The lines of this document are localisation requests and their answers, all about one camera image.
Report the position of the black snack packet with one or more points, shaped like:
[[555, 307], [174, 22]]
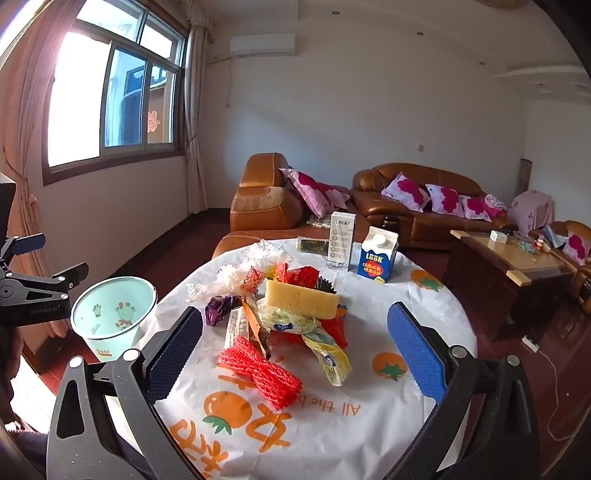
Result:
[[311, 244]]

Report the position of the rolled brown mat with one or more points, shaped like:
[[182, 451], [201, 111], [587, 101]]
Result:
[[525, 175]]

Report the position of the pink floral pillow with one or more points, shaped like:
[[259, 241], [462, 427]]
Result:
[[314, 189], [578, 249], [475, 207], [408, 191], [445, 201]]

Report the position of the large red foam net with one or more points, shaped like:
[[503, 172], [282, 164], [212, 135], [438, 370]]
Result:
[[263, 374]]

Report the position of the large pink curtain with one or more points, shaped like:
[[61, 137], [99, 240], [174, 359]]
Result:
[[27, 115]]

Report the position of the tall white box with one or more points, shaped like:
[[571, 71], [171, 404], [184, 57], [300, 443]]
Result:
[[340, 240]]

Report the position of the narrow pink curtain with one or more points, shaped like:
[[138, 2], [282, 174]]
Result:
[[196, 115]]

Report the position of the purple wrapper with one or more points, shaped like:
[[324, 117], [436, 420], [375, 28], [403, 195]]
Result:
[[219, 311]]

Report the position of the red paper window decal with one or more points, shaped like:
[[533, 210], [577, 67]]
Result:
[[154, 121]]

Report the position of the white red-print wrapper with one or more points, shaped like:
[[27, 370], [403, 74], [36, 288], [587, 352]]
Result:
[[231, 284]]

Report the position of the checkered seat mat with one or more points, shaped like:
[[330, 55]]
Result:
[[318, 223]]

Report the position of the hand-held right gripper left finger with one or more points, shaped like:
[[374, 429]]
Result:
[[173, 355]]

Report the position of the yellow plastic bag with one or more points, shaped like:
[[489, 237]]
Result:
[[323, 355]]

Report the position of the brown leather chaise sofa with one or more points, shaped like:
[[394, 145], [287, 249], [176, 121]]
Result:
[[263, 203]]

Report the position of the orange red wrapper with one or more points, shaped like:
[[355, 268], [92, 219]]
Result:
[[334, 330]]

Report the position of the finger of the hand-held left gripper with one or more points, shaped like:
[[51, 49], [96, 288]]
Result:
[[71, 273], [27, 243]]

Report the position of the black foam net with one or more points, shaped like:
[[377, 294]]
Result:
[[325, 285]]

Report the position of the brown framed window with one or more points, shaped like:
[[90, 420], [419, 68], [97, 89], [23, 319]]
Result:
[[111, 92]]

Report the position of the blue white milk carton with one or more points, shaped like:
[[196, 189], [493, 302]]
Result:
[[376, 263]]

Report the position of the brown orange wrapper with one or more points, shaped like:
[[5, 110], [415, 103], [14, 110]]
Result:
[[258, 332]]

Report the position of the white printed strip wrapper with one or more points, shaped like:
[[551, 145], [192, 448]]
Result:
[[234, 327]]

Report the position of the pink cloth cover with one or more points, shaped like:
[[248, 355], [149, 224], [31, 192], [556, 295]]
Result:
[[533, 210]]

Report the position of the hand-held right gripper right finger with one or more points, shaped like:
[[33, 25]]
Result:
[[415, 350]]

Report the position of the small pink pillow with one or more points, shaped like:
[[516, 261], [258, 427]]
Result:
[[496, 205]]

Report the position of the mint green cartoon bin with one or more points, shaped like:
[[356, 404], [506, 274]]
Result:
[[115, 314]]

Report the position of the white air conditioner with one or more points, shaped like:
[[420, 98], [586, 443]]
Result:
[[262, 45]]

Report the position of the wooden armchair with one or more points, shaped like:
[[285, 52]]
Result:
[[581, 281]]

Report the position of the white orange-print tablecloth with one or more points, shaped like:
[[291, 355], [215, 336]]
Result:
[[369, 415]]

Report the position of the yellow sponge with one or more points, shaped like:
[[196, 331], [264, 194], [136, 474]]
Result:
[[300, 300]]

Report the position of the white power strip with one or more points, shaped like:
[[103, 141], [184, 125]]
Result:
[[530, 344]]

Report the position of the small white box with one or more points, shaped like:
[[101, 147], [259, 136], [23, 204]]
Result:
[[497, 236]]

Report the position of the wooden coffee table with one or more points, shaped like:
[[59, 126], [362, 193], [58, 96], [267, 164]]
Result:
[[489, 286]]

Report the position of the crumpled clear plastic wrap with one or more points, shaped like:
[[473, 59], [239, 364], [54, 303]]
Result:
[[265, 254]]

